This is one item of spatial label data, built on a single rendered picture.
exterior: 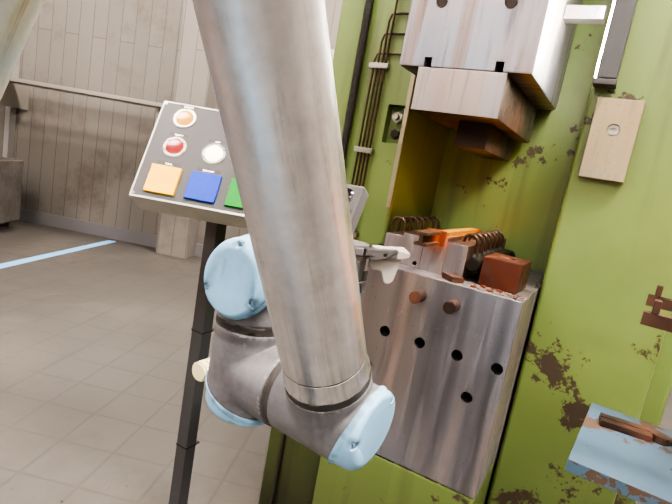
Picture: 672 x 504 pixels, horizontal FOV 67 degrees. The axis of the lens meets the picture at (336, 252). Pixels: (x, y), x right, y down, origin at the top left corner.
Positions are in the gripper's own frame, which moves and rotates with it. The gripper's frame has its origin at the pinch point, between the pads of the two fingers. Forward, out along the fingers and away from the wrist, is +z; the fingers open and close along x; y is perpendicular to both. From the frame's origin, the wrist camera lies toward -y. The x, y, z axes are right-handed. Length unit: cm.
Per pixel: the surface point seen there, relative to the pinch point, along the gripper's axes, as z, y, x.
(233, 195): 15.5, -0.2, -45.3
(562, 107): 81, -38, 13
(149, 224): 271, 79, -360
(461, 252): 33.0, 2.5, 6.4
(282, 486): 47, 89, -36
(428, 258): 33.0, 5.6, -0.7
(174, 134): 14, -12, -66
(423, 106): 33.0, -27.8, -9.2
